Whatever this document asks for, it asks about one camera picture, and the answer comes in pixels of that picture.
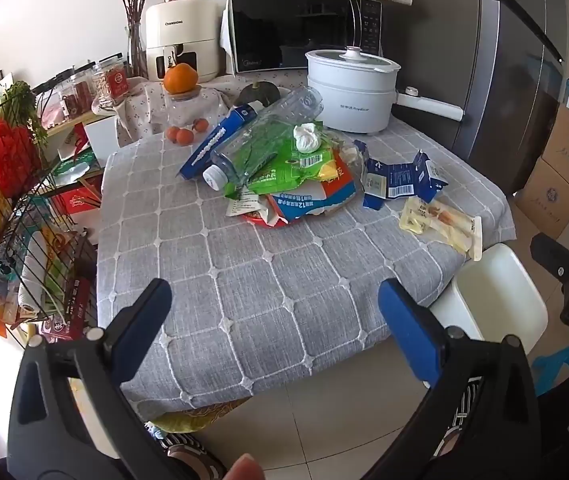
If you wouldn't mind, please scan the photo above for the striped slipper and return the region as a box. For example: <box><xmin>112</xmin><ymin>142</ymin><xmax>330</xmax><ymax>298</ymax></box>
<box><xmin>439</xmin><ymin>380</ymin><xmax>480</xmax><ymax>456</ymax></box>
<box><xmin>157</xmin><ymin>432</ymin><xmax>225</xmax><ymax>480</ymax></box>

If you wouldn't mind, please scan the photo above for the white floral tablecloth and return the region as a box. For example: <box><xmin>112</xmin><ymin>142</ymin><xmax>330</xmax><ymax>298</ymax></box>
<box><xmin>114</xmin><ymin>67</ymin><xmax>315</xmax><ymax>148</ymax></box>

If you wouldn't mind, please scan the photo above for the grey refrigerator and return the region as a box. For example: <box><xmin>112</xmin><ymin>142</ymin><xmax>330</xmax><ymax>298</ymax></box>
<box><xmin>452</xmin><ymin>0</ymin><xmax>569</xmax><ymax>196</ymax></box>

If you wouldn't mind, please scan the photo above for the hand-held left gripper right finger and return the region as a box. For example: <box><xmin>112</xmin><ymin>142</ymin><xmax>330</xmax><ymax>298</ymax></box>
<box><xmin>379</xmin><ymin>278</ymin><xmax>543</xmax><ymax>480</ymax></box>

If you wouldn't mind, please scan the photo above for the glass jar with red label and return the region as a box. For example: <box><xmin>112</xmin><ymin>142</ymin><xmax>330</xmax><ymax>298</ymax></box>
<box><xmin>92</xmin><ymin>57</ymin><xmax>130</xmax><ymax>103</ymax></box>

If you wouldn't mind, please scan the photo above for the red gift bag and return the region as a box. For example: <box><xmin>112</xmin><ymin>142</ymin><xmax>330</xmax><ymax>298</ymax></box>
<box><xmin>0</xmin><ymin>117</ymin><xmax>40</xmax><ymax>198</ymax></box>

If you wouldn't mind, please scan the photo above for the yellow patterned cushion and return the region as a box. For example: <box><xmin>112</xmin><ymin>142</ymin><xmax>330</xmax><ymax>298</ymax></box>
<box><xmin>149</xmin><ymin>400</ymin><xmax>245</xmax><ymax>433</ymax></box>

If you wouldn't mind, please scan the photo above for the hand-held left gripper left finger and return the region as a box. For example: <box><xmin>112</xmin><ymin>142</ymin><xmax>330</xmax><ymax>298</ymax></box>
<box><xmin>7</xmin><ymin>277</ymin><xmax>200</xmax><ymax>480</ymax></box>

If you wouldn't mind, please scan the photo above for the clear glass jar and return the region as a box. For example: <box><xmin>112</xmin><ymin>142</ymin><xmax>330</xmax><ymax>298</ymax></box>
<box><xmin>164</xmin><ymin>87</ymin><xmax>202</xmax><ymax>128</ymax></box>

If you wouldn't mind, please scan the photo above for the grey checked tablecloth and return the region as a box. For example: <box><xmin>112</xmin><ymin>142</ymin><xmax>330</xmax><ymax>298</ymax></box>
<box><xmin>95</xmin><ymin>117</ymin><xmax>518</xmax><ymax>413</ymax></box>

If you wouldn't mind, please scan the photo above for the black wire rack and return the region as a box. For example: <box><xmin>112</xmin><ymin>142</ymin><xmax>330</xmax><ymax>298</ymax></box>
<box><xmin>0</xmin><ymin>52</ymin><xmax>130</xmax><ymax>341</ymax></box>

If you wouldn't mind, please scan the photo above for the glass storage jar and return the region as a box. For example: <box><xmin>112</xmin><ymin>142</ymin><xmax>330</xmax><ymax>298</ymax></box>
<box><xmin>37</xmin><ymin>87</ymin><xmax>72</xmax><ymax>121</ymax></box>
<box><xmin>67</xmin><ymin>72</ymin><xmax>96</xmax><ymax>113</ymax></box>

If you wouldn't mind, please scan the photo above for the green leafy plant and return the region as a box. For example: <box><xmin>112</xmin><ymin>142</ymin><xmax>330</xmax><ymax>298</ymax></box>
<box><xmin>2</xmin><ymin>81</ymin><xmax>48</xmax><ymax>146</ymax></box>

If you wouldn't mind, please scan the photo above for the clear yellow snack package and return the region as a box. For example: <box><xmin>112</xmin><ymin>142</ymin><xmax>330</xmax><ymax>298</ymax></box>
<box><xmin>399</xmin><ymin>196</ymin><xmax>484</xmax><ymax>262</ymax></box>

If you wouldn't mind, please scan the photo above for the large orange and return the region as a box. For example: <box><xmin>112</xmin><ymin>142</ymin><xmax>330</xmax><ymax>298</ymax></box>
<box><xmin>163</xmin><ymin>63</ymin><xmax>199</xmax><ymax>94</ymax></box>

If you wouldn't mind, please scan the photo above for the white trash bin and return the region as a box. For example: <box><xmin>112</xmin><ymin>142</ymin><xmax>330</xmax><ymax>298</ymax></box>
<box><xmin>429</xmin><ymin>243</ymin><xmax>549</xmax><ymax>356</ymax></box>

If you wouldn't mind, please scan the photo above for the white pot lid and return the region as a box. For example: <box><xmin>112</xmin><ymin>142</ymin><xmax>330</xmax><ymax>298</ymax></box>
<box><xmin>305</xmin><ymin>46</ymin><xmax>401</xmax><ymax>73</ymax></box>

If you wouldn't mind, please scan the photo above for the torn blue carton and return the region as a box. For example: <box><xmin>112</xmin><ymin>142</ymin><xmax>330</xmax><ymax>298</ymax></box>
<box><xmin>362</xmin><ymin>140</ymin><xmax>450</xmax><ymax>211</ymax></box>

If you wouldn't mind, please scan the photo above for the cream air fryer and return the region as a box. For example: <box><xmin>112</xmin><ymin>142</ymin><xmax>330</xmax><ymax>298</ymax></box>
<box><xmin>145</xmin><ymin>0</ymin><xmax>222</xmax><ymax>83</ymax></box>

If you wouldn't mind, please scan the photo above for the person's left hand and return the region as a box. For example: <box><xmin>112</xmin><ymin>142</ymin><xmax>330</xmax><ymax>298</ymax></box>
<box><xmin>222</xmin><ymin>454</ymin><xmax>266</xmax><ymax>480</ymax></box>

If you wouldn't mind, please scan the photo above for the blue plastic stool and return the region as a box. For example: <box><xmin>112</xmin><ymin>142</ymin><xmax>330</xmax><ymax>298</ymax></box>
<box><xmin>532</xmin><ymin>337</ymin><xmax>569</xmax><ymax>398</ymax></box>

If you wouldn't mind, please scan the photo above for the dark green pumpkin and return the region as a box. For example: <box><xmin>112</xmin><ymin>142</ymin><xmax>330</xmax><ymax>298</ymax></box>
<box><xmin>237</xmin><ymin>82</ymin><xmax>281</xmax><ymax>109</ymax></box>

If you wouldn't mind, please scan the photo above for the paper towel roll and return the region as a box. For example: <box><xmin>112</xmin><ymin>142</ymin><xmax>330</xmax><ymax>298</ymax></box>
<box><xmin>18</xmin><ymin>232</ymin><xmax>58</xmax><ymax>318</ymax></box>

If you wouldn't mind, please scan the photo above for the blue toothpaste box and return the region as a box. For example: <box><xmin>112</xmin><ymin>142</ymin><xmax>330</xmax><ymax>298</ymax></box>
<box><xmin>179</xmin><ymin>101</ymin><xmax>265</xmax><ymax>180</ymax></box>

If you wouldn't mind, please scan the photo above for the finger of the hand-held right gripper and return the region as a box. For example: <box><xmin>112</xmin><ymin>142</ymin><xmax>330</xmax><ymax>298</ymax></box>
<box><xmin>531</xmin><ymin>233</ymin><xmax>569</xmax><ymax>286</ymax></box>

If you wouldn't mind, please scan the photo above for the white square box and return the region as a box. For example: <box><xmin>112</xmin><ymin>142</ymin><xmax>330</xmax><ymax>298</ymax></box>
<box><xmin>84</xmin><ymin>116</ymin><xmax>118</xmax><ymax>156</ymax></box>

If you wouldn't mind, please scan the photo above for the glass vase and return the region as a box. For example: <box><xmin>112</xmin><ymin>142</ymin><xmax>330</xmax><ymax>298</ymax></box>
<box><xmin>125</xmin><ymin>22</ymin><xmax>148</xmax><ymax>78</ymax></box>

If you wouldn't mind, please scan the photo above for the black microwave oven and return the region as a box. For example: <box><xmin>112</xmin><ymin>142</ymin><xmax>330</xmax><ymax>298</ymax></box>
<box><xmin>224</xmin><ymin>0</ymin><xmax>385</xmax><ymax>77</ymax></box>

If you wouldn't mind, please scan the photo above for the clear plastic bottle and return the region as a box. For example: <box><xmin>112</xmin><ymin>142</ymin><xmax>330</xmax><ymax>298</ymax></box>
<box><xmin>202</xmin><ymin>85</ymin><xmax>324</xmax><ymax>192</ymax></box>

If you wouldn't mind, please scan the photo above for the green snack packet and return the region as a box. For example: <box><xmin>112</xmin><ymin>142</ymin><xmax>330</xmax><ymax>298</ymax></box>
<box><xmin>223</xmin><ymin>132</ymin><xmax>338</xmax><ymax>201</ymax></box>

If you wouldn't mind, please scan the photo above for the white electric pot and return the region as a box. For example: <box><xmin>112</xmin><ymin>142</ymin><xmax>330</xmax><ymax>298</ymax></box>
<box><xmin>307</xmin><ymin>62</ymin><xmax>465</xmax><ymax>136</ymax></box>

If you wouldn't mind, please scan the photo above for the white tissue ball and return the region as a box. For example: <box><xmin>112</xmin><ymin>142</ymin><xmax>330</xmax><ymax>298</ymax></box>
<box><xmin>293</xmin><ymin>122</ymin><xmax>321</xmax><ymax>153</ymax></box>

